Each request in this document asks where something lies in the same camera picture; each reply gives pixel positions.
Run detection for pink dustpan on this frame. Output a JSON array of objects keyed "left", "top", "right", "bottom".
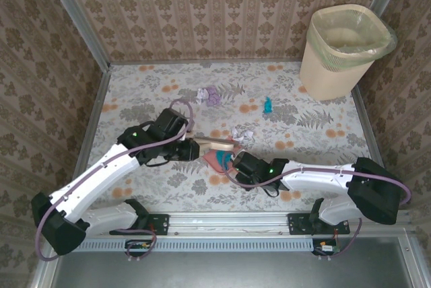
[{"left": 203, "top": 143, "right": 244, "bottom": 175}]

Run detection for beige hand brush grey bristles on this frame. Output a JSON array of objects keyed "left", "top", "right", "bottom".
[{"left": 187, "top": 134, "right": 237, "bottom": 151}]

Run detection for purple paper scrap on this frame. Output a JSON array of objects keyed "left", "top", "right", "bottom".
[{"left": 205, "top": 85, "right": 223, "bottom": 107}]

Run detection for grey metal panel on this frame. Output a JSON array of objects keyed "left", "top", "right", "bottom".
[{"left": 32, "top": 236, "right": 431, "bottom": 288}]

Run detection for small circuit board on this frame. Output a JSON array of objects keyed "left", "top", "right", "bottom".
[
  {"left": 312, "top": 238, "right": 341, "bottom": 257},
  {"left": 124, "top": 239, "right": 153, "bottom": 258}
]

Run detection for beige waste bin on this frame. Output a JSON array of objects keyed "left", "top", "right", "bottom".
[{"left": 298, "top": 3, "right": 398, "bottom": 102}]

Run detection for green translucent bin liner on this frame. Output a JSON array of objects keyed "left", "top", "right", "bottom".
[{"left": 308, "top": 3, "right": 399, "bottom": 67}]

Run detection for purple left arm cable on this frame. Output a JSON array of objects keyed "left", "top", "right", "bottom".
[{"left": 35, "top": 98, "right": 196, "bottom": 262}]

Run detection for aluminium mounting rail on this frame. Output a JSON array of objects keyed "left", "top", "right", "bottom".
[{"left": 49, "top": 209, "right": 412, "bottom": 236}]

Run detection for aluminium table side rail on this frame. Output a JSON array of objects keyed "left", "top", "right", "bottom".
[
  {"left": 351, "top": 85, "right": 399, "bottom": 210},
  {"left": 63, "top": 69, "right": 111, "bottom": 213}
]

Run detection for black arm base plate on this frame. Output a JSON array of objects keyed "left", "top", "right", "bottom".
[
  {"left": 109, "top": 213, "right": 170, "bottom": 237},
  {"left": 288, "top": 213, "right": 351, "bottom": 236}
]

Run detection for grey slotted cable duct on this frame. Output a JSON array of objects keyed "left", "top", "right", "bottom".
[{"left": 62, "top": 238, "right": 314, "bottom": 252}]

